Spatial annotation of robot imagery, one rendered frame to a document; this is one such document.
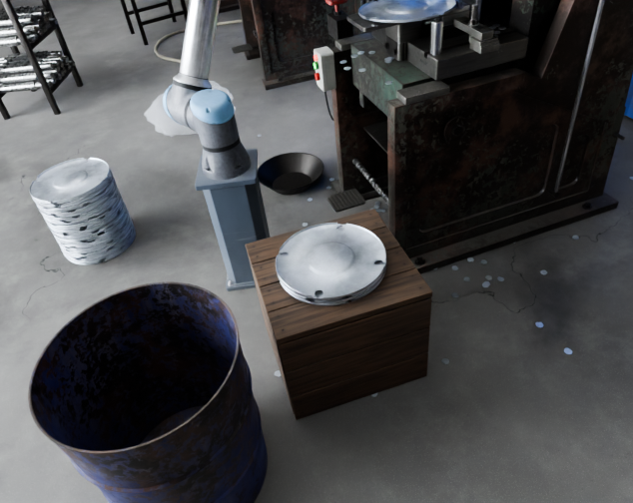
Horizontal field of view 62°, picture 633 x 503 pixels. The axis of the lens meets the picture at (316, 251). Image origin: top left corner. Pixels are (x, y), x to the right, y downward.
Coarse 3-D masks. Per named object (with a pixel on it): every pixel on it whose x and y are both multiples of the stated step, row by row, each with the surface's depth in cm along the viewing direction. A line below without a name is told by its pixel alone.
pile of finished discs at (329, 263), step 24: (288, 240) 144; (312, 240) 143; (336, 240) 142; (360, 240) 141; (288, 264) 137; (312, 264) 135; (336, 264) 134; (360, 264) 134; (384, 264) 133; (288, 288) 132; (312, 288) 129; (336, 288) 128; (360, 288) 127
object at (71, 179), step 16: (80, 160) 206; (96, 160) 205; (48, 176) 199; (64, 176) 197; (80, 176) 196; (96, 176) 196; (32, 192) 192; (48, 192) 190; (64, 192) 189; (80, 192) 188
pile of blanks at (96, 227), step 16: (112, 176) 200; (96, 192) 190; (112, 192) 197; (48, 208) 190; (64, 208) 187; (80, 208) 190; (96, 208) 192; (112, 208) 199; (48, 224) 196; (64, 224) 192; (80, 224) 192; (96, 224) 196; (112, 224) 201; (128, 224) 210; (64, 240) 198; (80, 240) 197; (96, 240) 199; (112, 240) 204; (128, 240) 211; (80, 256) 203; (96, 256) 203; (112, 256) 206
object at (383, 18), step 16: (384, 0) 167; (400, 0) 164; (416, 0) 160; (432, 0) 160; (448, 0) 158; (368, 16) 155; (384, 16) 153; (400, 16) 151; (416, 16) 149; (432, 16) 146
